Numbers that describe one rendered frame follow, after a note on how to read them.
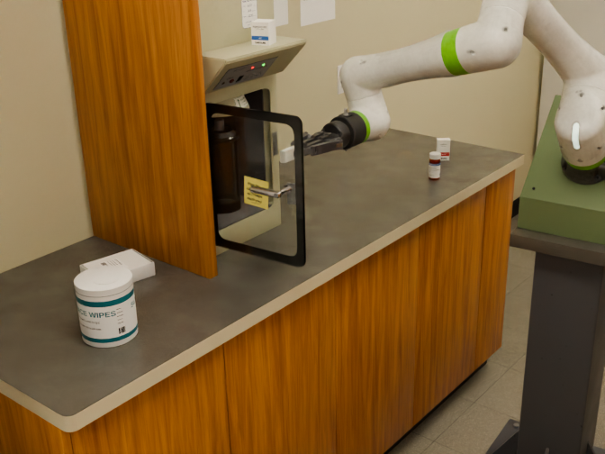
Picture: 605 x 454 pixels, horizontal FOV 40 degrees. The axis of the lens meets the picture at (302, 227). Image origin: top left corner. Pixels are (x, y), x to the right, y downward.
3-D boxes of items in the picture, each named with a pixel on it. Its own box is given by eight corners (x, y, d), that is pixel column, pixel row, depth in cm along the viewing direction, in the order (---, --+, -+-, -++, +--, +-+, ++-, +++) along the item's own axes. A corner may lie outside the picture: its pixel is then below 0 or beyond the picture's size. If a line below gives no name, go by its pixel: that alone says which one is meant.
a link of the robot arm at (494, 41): (535, 30, 204) (511, -1, 196) (527, 73, 199) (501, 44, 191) (471, 45, 216) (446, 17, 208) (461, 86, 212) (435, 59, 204)
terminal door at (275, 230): (212, 243, 231) (203, 101, 215) (306, 267, 215) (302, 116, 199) (211, 244, 230) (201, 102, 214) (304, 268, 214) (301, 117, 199)
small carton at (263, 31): (251, 44, 220) (250, 22, 218) (258, 41, 225) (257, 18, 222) (269, 45, 219) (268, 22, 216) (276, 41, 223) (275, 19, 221)
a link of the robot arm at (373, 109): (401, 132, 235) (371, 138, 243) (391, 89, 233) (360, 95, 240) (374, 145, 225) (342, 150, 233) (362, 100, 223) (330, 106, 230)
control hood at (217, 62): (194, 94, 214) (191, 55, 210) (276, 70, 237) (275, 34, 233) (226, 100, 207) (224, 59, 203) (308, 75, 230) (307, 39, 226)
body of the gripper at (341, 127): (327, 117, 225) (305, 125, 218) (353, 122, 220) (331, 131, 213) (328, 144, 228) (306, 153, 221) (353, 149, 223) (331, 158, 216)
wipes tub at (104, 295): (70, 337, 195) (61, 279, 190) (114, 314, 205) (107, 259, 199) (105, 355, 188) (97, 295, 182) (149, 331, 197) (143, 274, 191)
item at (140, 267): (80, 277, 224) (78, 264, 222) (133, 260, 233) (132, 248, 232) (101, 294, 215) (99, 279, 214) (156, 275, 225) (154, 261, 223)
